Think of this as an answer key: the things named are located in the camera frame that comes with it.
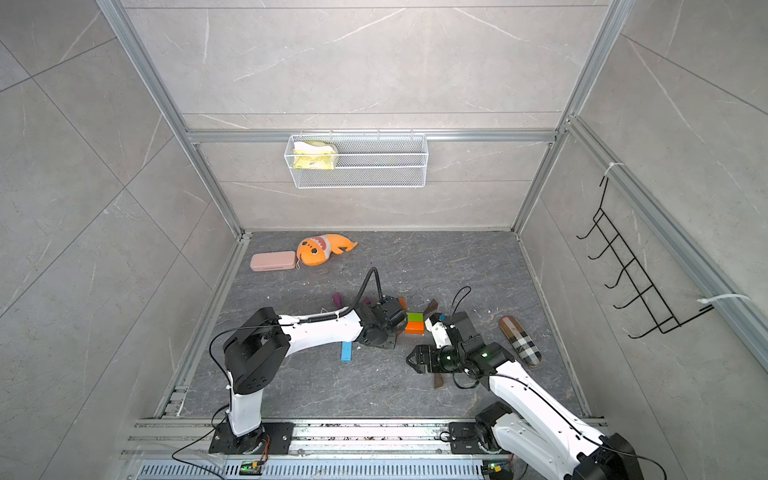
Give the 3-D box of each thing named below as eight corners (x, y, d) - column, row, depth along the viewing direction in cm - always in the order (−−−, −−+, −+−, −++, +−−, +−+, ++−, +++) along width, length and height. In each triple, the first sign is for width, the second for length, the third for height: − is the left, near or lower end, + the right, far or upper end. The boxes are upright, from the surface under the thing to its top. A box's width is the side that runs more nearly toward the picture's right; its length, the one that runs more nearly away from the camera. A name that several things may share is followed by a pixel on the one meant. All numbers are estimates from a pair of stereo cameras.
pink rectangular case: (249, 271, 110) (246, 266, 108) (255, 256, 115) (252, 251, 113) (293, 271, 110) (291, 266, 108) (297, 256, 115) (295, 251, 113)
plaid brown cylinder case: (529, 369, 87) (534, 364, 84) (495, 325, 96) (498, 319, 93) (540, 363, 88) (545, 358, 85) (505, 319, 97) (508, 314, 94)
